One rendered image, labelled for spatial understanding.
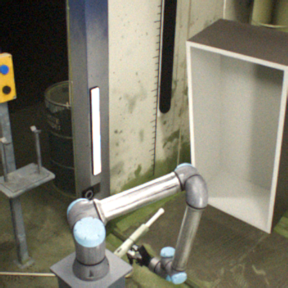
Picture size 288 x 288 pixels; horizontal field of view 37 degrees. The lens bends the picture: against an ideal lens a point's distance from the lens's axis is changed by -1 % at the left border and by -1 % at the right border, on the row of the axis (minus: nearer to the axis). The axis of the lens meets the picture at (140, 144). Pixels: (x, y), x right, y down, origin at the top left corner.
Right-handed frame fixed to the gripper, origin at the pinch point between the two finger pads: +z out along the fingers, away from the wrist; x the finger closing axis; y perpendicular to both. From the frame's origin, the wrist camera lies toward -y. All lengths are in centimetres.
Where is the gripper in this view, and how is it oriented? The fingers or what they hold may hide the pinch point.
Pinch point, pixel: (127, 247)
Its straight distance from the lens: 290.7
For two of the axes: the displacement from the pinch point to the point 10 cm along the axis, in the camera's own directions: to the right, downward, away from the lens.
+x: 6.2, -5.4, 5.7
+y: 1.1, 7.7, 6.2
